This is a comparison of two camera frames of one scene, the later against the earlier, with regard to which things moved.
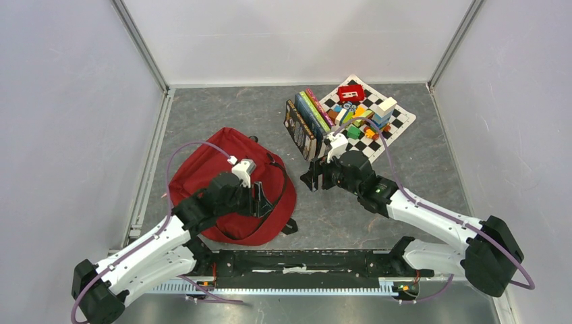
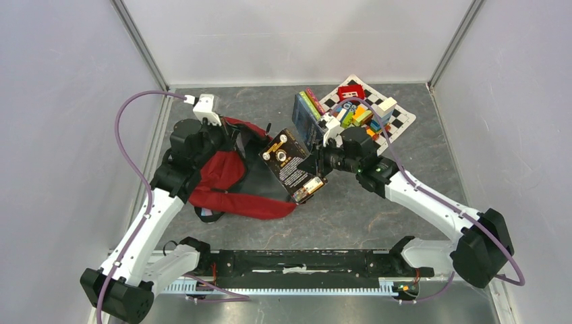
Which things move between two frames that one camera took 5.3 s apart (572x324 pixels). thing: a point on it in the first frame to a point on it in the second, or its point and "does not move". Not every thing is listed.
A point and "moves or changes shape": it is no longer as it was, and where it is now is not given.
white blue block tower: (382, 119) does not move
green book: (311, 108) does not move
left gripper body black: (240, 202) to (216, 138)
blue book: (313, 124) does not move
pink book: (320, 107) does not move
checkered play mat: (369, 121) does not move
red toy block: (351, 93) does not move
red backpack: (213, 154) moves or changes shape
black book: (300, 131) to (283, 155)
